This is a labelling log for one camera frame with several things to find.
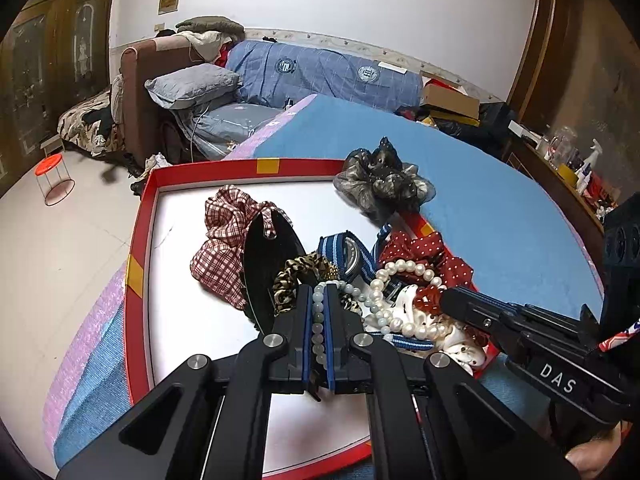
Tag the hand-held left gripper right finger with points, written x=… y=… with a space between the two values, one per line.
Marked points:
x=331 y=330

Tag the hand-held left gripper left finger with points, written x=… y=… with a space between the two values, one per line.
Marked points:
x=305 y=325

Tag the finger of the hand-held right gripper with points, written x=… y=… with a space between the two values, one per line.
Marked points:
x=470 y=315
x=505 y=301

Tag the white dotted scrunchie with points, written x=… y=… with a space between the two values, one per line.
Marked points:
x=465 y=352

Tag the dark red polka dot scrunchie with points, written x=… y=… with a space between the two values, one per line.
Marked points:
x=425 y=250

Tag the red rimmed white tray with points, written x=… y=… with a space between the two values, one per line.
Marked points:
x=200 y=335

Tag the red plaid scrunchie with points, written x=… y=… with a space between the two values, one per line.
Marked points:
x=225 y=240

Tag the person's right hand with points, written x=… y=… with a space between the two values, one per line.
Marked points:
x=595 y=457

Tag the leopard print scrunchie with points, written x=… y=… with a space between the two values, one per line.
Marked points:
x=300 y=272

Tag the black oval hair clip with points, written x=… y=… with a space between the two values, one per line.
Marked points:
x=265 y=280

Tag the blue striped ribbon band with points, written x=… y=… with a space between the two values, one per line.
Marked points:
x=340 y=252

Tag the wooden side table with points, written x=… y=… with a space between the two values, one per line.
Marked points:
x=560 y=190

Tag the dark grey sheer scrunchie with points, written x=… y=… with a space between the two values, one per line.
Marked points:
x=385 y=185

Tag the clear glass jar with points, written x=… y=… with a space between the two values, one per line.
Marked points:
x=561 y=144

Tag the white spray bottle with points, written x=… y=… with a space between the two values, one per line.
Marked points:
x=592 y=157

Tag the black bag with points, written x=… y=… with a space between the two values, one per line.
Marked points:
x=497 y=120

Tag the cardboard box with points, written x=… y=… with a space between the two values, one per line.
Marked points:
x=450 y=100

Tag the grey folded bedding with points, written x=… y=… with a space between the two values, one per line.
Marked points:
x=230 y=122

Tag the blue checked quilt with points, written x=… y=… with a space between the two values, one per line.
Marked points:
x=325 y=72

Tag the grey pillow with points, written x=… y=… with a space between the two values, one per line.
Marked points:
x=195 y=85

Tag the brown armchair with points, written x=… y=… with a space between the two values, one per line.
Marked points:
x=140 y=95

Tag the red round stool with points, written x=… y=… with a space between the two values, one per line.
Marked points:
x=52 y=170

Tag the patterned blanket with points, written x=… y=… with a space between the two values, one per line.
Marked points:
x=85 y=120

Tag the heap of clothes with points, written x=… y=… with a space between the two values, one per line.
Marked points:
x=210 y=27

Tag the dark wooden wardrobe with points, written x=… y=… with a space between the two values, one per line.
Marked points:
x=45 y=70

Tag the gold wall plaque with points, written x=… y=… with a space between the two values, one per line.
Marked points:
x=169 y=1

